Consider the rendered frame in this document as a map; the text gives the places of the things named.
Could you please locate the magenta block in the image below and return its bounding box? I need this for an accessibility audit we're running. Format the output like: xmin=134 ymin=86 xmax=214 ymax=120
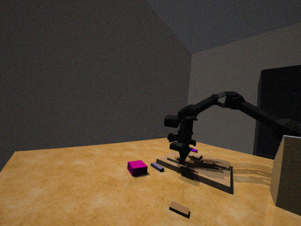
xmin=127 ymin=160 xmax=148 ymax=176

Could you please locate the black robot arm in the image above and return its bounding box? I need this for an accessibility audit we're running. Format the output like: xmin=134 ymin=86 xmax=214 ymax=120
xmin=164 ymin=91 xmax=301 ymax=141

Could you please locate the purple rectangular bar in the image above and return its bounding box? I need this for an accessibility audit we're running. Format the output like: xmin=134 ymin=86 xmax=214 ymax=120
xmin=151 ymin=162 xmax=164 ymax=172

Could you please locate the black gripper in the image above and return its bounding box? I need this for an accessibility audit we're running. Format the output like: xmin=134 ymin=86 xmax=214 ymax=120
xmin=170 ymin=129 xmax=196 ymax=163

